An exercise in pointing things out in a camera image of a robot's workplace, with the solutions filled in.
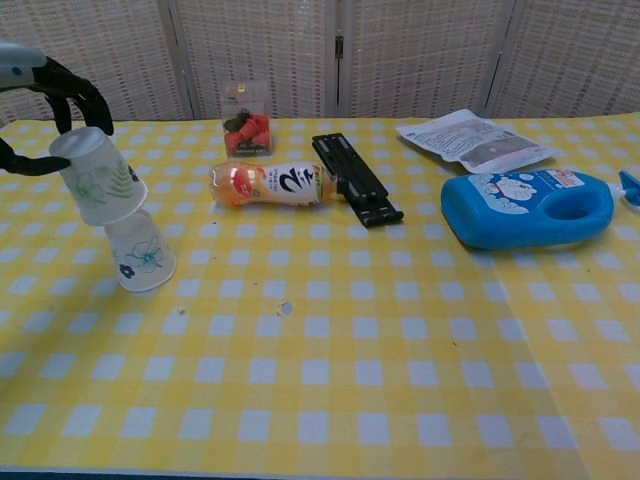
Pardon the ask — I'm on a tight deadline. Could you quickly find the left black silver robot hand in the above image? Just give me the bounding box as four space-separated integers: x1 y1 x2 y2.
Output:
0 41 115 177

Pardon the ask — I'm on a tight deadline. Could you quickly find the white cup green fern print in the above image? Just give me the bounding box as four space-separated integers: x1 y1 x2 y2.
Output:
48 125 149 227

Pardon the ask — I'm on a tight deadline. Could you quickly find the white cup blue flower print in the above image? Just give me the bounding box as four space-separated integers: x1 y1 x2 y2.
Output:
103 208 178 293

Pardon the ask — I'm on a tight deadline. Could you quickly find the woven folding screen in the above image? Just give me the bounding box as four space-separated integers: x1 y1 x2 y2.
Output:
0 0 640 125

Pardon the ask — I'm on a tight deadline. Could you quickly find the clear box with orange pieces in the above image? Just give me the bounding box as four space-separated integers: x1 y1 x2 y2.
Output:
222 82 275 159

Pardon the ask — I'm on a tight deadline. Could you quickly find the orange drink plastic bottle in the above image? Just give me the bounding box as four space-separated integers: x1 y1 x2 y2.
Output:
208 160 341 210

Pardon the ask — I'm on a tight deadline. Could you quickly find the black folding stand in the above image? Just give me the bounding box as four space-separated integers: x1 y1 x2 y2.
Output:
311 132 405 230

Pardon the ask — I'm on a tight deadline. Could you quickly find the yellow checkered tablecloth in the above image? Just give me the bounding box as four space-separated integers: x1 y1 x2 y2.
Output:
0 115 640 477

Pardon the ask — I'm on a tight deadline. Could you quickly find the white printed plastic pouch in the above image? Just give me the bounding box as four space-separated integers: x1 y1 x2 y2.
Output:
394 108 559 175

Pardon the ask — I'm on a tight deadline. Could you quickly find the blue pump detergent bottle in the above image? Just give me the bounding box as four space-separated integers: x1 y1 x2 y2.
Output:
439 168 640 251

